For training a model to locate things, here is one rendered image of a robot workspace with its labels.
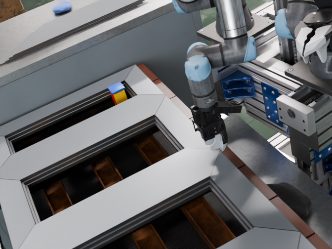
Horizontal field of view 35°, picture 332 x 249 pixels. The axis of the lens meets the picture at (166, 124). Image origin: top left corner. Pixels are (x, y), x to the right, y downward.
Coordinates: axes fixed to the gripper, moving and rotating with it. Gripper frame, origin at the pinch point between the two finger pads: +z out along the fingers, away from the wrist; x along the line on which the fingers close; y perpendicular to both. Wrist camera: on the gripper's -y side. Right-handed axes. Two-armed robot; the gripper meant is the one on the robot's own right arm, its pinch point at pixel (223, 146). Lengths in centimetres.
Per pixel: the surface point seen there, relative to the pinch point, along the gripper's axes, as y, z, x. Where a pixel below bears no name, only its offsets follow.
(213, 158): 5.4, 0.9, 1.9
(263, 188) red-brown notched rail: -1.2, 4.0, 21.2
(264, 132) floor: -63, 87, -91
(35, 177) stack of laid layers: 61, 2, -35
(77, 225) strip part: 54, 1, 0
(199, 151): 7.2, 0.9, -4.6
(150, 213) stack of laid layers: 32.7, 2.5, 9.1
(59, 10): 19, -20, -120
